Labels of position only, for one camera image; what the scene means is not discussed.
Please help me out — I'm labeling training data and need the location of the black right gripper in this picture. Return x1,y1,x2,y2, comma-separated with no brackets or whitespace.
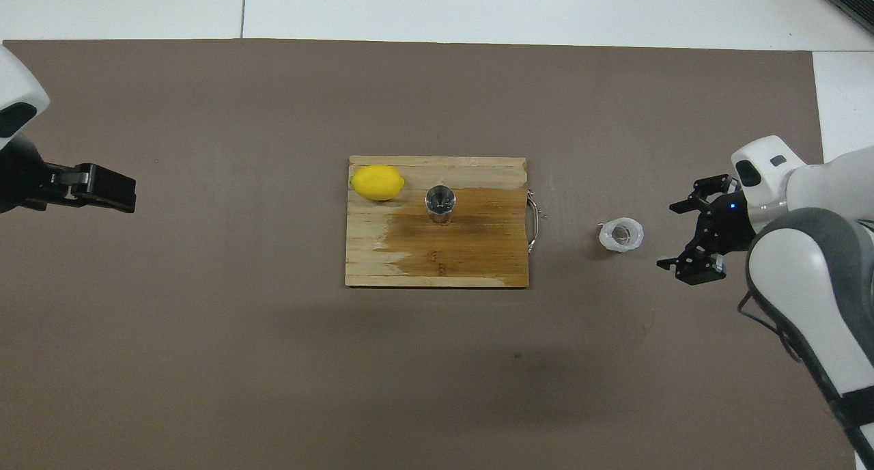
656,174,756,286

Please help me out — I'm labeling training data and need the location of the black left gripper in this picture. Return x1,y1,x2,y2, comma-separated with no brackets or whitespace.
0,133,137,215

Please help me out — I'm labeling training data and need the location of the steel jigger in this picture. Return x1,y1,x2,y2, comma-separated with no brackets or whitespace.
425,185,457,225

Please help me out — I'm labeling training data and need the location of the brown paper table mat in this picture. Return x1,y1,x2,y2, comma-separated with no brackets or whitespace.
0,38,858,470

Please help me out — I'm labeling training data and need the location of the wooden cutting board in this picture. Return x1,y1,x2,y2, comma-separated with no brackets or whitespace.
345,156,544,290

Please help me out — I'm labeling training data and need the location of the yellow lemon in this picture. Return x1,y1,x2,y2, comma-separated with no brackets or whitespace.
350,164,406,202

